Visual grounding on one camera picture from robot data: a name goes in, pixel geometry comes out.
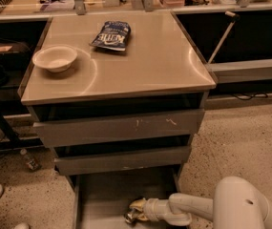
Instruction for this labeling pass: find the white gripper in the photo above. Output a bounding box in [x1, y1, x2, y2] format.
[129, 198, 192, 226]

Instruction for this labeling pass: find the silver redbull can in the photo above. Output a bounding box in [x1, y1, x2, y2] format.
[124, 208, 140, 224]

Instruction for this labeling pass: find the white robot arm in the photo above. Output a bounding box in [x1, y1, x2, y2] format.
[125, 177, 272, 229]

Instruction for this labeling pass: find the grey open bottom drawer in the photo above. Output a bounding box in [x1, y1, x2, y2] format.
[73, 166, 182, 229]

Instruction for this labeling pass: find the grey middle drawer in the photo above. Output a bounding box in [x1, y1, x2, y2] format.
[54, 146, 191, 176]

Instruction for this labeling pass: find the grey top drawer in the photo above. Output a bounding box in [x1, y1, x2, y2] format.
[33, 109, 204, 148]

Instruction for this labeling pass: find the grey drawer cabinet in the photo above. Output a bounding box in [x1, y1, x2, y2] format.
[17, 10, 218, 229]

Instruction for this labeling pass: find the plastic bottle on floor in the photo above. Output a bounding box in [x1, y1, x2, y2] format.
[20, 149, 41, 171]

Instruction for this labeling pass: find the black stand leg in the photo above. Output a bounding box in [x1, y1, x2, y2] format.
[0, 112, 42, 151]

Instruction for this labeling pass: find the white bowl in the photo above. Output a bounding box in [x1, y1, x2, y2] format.
[32, 45, 77, 73]

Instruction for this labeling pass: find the blue chip bag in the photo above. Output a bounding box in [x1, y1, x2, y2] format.
[91, 21, 131, 52]

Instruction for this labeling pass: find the black bag on shelf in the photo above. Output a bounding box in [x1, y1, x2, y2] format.
[0, 42, 31, 71]

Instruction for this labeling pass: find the black cable on floor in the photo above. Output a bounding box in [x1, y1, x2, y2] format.
[230, 93, 268, 101]

